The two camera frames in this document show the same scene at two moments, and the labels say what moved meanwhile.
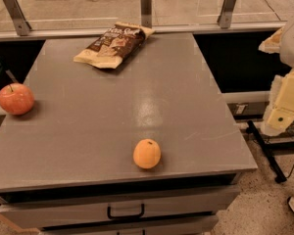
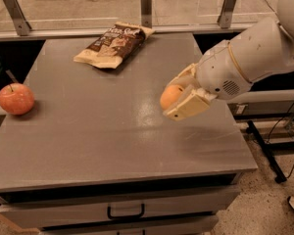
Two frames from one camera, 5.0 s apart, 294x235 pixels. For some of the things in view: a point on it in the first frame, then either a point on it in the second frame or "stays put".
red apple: (16, 99) stays put
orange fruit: (146, 154) -> (171, 94)
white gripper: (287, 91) -> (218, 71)
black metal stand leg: (270, 148) stays put
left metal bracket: (21, 25) stays put
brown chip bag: (116, 45) stays put
